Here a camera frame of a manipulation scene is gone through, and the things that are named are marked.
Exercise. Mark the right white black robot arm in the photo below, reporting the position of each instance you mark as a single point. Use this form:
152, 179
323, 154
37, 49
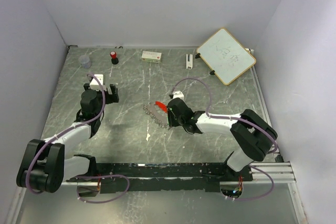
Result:
254, 136

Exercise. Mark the red black stamp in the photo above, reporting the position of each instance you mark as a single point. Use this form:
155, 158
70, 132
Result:
114, 58

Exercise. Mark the clear plastic cup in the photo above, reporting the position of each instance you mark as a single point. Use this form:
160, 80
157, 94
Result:
85, 61

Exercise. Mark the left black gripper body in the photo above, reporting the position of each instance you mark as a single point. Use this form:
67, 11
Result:
100, 96

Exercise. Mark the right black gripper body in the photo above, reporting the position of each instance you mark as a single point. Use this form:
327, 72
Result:
172, 120

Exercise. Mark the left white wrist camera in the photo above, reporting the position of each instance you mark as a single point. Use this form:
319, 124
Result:
97, 82

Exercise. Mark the red handled metal keyring holder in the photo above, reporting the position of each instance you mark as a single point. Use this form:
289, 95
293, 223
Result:
157, 114

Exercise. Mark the aluminium extrusion rail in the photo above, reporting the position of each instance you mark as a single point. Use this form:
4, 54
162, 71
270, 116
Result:
279, 172

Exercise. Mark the white stapler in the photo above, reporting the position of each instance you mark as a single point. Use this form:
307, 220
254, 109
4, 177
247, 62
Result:
189, 61

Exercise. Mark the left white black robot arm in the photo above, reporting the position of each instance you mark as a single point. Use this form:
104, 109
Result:
50, 167

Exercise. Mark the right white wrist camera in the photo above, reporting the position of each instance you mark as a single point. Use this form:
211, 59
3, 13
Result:
177, 94

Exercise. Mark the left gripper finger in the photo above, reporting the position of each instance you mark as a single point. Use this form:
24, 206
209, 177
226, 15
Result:
113, 96
86, 86

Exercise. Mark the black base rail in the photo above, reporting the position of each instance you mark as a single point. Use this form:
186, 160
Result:
175, 176

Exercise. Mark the white green staple box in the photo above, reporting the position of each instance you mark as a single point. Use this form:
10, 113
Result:
152, 57

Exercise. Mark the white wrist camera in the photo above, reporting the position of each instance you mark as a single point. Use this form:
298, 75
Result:
97, 82
177, 94

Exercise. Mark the yellow framed whiteboard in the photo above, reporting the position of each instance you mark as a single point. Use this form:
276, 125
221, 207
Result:
226, 56

